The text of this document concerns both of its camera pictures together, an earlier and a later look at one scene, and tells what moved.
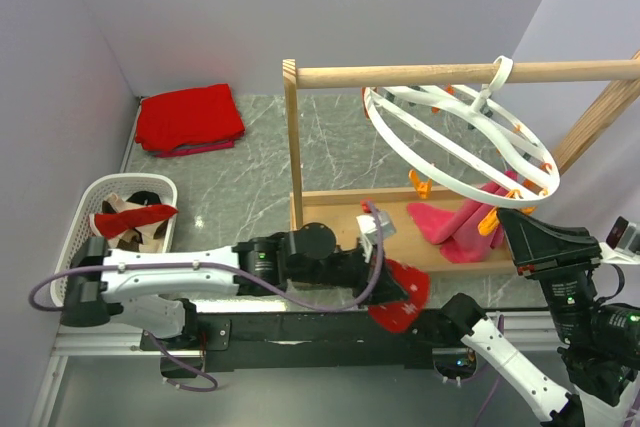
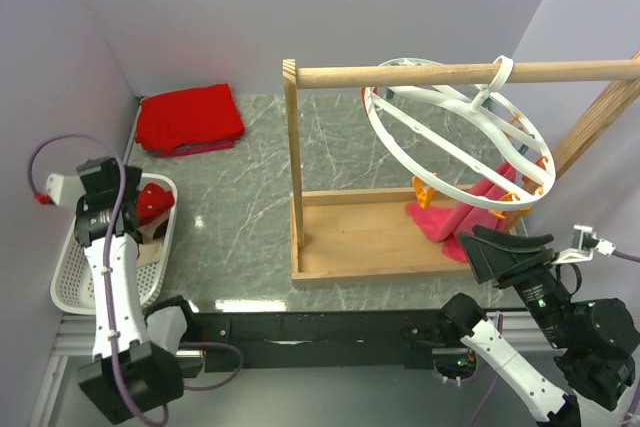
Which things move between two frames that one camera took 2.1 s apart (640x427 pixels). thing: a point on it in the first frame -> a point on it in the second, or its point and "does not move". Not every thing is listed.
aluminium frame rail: (106, 339) does not move
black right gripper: (535, 246) -> (499, 255)
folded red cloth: (189, 121) does not move
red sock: (400, 316) -> (152, 202)
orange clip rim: (489, 223) -> (508, 197)
